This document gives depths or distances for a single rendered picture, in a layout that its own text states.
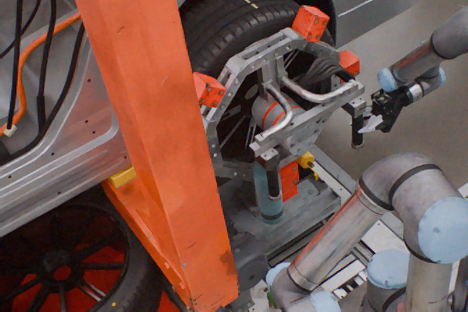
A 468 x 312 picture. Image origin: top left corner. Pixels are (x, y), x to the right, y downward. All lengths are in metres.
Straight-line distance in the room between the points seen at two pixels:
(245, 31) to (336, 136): 1.36
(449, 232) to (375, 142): 2.11
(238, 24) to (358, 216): 0.93
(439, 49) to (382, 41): 1.96
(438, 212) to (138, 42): 0.67
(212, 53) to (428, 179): 1.00
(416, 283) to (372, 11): 1.46
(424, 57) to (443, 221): 0.86
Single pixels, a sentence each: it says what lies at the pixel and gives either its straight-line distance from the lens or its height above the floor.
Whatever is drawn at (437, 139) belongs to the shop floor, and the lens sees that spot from 3.44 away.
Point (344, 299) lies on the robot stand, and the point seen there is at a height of 0.82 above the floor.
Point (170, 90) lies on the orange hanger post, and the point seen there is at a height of 1.46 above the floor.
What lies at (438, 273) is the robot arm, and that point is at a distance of 1.47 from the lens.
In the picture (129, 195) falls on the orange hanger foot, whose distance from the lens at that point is 2.44.
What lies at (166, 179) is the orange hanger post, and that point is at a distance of 1.74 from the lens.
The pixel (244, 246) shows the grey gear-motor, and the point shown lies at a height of 0.40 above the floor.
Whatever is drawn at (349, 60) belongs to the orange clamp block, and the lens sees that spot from 2.48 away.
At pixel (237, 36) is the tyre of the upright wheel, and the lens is 2.17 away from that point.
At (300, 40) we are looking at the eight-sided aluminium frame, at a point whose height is 1.11.
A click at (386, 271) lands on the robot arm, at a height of 1.05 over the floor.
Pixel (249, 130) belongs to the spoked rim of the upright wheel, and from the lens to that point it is 2.48.
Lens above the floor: 2.50
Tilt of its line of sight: 46 degrees down
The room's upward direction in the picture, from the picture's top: 10 degrees counter-clockwise
